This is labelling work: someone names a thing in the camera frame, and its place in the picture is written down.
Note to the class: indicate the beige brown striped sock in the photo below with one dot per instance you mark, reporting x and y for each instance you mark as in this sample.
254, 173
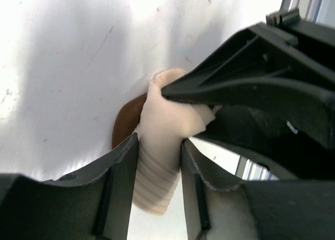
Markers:
161, 126

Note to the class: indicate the aluminium front rail frame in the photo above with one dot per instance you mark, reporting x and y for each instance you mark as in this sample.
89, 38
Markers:
320, 11

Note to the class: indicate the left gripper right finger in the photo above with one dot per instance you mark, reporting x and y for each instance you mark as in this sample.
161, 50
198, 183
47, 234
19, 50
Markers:
219, 205

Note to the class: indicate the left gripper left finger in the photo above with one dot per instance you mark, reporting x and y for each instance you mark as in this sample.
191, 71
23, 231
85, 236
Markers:
93, 202

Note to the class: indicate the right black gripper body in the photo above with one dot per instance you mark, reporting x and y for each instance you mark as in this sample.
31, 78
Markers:
310, 54

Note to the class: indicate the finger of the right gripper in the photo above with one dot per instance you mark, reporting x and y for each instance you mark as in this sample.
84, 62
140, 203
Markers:
248, 69
268, 141

